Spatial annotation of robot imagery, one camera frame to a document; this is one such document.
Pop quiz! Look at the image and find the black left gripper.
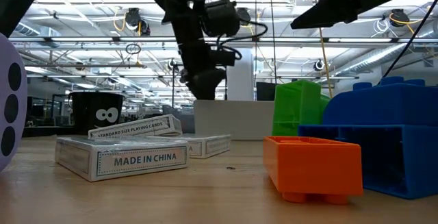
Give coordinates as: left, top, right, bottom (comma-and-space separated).
170, 10, 242, 101

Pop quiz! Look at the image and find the white playing card deck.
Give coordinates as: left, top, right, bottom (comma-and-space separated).
146, 133, 232, 160

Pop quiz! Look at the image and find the card deck standard size print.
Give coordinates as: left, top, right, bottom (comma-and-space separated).
87, 114, 183, 140

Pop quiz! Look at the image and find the green toy brick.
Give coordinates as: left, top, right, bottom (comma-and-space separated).
271, 79, 331, 137

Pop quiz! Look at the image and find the blue toy brick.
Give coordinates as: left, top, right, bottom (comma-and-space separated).
296, 124, 438, 200
322, 75, 438, 127

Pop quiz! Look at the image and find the card deck made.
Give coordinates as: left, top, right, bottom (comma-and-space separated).
54, 136, 190, 183

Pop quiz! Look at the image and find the long orange toy brick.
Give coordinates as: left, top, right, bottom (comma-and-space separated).
262, 135, 364, 206

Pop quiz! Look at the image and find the white building pillar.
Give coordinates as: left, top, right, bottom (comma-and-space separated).
224, 48, 255, 102

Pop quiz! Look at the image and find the dark grey plastic bin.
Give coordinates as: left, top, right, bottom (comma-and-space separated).
181, 112, 195, 135

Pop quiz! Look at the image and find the light grey plastic bin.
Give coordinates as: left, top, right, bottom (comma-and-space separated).
193, 99, 280, 141

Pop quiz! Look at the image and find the black monitor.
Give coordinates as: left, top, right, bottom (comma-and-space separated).
255, 82, 279, 102

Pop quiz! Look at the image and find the black bucket with cartoon face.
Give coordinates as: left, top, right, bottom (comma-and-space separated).
69, 92, 125, 136

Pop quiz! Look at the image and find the yellow hanging cable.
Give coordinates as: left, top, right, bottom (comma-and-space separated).
310, 0, 333, 90

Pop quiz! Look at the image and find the black hanging cable with coil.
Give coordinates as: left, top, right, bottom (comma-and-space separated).
267, 0, 279, 85

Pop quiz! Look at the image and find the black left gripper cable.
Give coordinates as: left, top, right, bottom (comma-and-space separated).
209, 0, 269, 62

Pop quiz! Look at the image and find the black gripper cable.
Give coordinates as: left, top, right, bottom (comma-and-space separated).
381, 0, 438, 79
209, 0, 269, 62

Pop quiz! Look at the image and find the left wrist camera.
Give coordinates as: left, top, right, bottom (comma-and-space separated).
204, 0, 241, 37

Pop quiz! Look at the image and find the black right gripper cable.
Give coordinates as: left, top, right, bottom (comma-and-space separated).
381, 0, 438, 79

